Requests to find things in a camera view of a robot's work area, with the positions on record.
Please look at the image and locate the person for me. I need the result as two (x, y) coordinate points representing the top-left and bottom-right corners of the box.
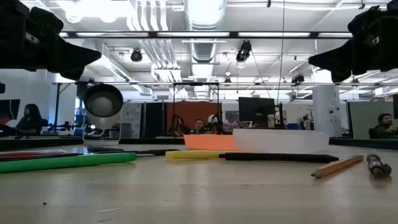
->
(192, 119), (206, 135)
(368, 113), (398, 139)
(15, 103), (45, 136)

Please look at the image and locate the silver round spotlight lamp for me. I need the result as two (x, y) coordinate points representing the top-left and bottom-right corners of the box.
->
(83, 83), (124, 131)

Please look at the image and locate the green highlighter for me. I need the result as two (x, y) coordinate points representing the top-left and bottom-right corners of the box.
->
(0, 152), (138, 174)

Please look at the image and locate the dark partition panel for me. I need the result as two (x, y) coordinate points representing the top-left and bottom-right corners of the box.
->
(141, 101), (166, 139)

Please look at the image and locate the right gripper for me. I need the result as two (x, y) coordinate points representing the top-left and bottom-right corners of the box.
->
(308, 4), (398, 83)

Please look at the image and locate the thin hanging cable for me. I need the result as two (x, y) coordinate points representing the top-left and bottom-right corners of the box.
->
(275, 0), (286, 104)

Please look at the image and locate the grey horizontal ceiling rail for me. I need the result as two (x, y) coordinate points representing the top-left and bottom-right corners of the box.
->
(52, 81), (398, 87)

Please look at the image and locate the black metal frame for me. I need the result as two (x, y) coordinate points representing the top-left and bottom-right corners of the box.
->
(172, 82), (220, 135)

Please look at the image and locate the grey-green partition wall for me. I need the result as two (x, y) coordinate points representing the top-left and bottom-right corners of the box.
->
(347, 100), (398, 139)

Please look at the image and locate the dark wall screen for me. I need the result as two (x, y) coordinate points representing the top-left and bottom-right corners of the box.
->
(0, 98), (21, 121)

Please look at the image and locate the black object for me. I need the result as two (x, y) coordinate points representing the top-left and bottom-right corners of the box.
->
(86, 146), (126, 153)

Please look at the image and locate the translucent white supply box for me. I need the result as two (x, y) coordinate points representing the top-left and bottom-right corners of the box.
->
(233, 128), (330, 154)

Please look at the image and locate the wooden pencil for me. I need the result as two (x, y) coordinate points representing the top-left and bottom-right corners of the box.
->
(310, 154), (364, 179)

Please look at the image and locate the orange sticky notepad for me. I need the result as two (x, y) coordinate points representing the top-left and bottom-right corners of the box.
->
(183, 134), (238, 152)

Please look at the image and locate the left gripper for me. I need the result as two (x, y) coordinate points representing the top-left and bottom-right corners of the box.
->
(0, 0), (103, 81)

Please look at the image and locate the white purple toothbrush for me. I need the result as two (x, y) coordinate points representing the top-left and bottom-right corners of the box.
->
(0, 149), (67, 154)

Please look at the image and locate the long black marker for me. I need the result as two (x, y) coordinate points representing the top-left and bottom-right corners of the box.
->
(218, 152), (340, 164)

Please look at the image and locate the black computer monitor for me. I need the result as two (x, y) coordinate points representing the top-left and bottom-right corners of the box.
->
(238, 96), (277, 124)

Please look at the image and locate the black table edge rail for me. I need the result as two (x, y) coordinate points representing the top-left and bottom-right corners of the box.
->
(0, 137), (84, 151)
(118, 138), (185, 146)
(328, 137), (398, 150)

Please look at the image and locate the black ceiling camera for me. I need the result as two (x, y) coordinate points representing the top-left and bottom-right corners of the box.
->
(290, 73), (306, 85)
(234, 40), (253, 63)
(130, 48), (144, 63)

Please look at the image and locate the slim black pen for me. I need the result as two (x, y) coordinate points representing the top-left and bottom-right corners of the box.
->
(96, 149), (180, 157)

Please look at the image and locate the white round pillar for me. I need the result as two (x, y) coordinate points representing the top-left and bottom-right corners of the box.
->
(312, 85), (343, 138)

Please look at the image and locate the orange partition wall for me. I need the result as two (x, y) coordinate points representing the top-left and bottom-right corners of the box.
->
(165, 101), (223, 135)

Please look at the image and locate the silver ventilation duct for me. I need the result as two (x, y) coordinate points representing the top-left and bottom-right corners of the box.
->
(184, 0), (228, 63)

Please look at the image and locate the yellow highlighter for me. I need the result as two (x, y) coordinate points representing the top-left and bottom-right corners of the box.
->
(165, 150), (259, 161)

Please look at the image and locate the small dark screwdriver bit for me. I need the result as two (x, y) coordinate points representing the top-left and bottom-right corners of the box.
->
(366, 152), (392, 179)

